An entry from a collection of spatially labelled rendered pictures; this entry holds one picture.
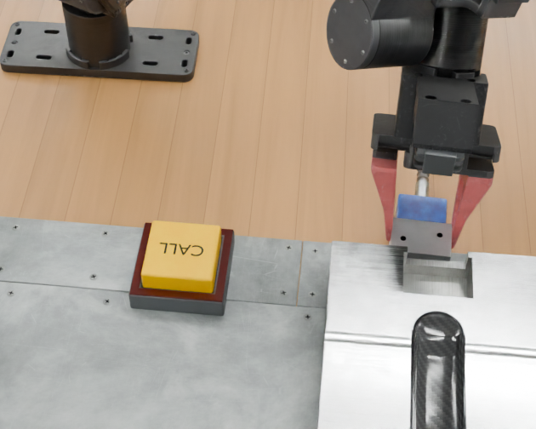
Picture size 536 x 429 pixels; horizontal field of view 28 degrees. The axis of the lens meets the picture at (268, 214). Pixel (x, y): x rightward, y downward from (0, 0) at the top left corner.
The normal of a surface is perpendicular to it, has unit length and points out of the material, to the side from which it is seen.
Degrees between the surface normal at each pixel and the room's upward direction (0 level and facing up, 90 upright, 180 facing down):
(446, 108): 61
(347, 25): 72
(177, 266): 0
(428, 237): 0
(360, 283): 0
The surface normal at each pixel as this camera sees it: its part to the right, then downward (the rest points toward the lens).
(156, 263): 0.01, -0.65
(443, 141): -0.12, 0.34
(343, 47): -0.84, 0.13
